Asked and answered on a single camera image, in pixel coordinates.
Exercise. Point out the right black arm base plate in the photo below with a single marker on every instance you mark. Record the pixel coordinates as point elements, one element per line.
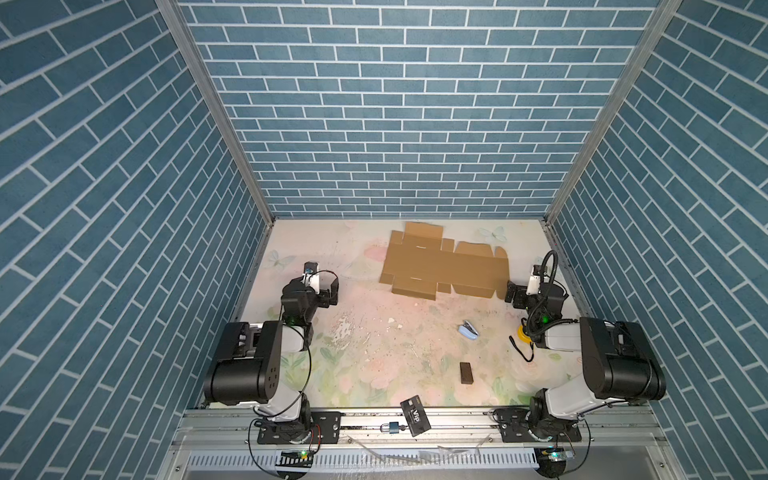
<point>521,425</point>

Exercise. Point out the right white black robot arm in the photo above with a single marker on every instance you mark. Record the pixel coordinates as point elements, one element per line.
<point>618,364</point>

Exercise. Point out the brown cardboard box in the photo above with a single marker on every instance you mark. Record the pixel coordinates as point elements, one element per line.
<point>421,262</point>

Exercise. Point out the yellow tape measure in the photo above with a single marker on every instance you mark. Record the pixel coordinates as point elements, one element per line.
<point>522,337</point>

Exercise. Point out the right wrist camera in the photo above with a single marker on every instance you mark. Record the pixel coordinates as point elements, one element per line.
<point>536,279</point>

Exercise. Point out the light blue stapler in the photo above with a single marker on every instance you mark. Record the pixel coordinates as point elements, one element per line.
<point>467,330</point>

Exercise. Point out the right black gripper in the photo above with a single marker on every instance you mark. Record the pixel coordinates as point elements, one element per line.
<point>517,294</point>

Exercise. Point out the aluminium front rail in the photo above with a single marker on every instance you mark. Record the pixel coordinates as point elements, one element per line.
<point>617,426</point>

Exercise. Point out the small dark brown block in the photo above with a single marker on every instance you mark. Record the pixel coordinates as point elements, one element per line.
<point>466,373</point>

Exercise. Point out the small blue connector on rail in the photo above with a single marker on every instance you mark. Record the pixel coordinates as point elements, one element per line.
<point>393,427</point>

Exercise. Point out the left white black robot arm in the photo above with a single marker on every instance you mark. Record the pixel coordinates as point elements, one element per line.
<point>247,361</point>

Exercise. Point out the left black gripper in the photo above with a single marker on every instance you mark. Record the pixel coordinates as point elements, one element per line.
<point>324,294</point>

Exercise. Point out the white perforated cable duct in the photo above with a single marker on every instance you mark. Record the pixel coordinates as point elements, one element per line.
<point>359,460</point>

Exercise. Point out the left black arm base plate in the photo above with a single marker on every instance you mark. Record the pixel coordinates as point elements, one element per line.
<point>325,425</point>

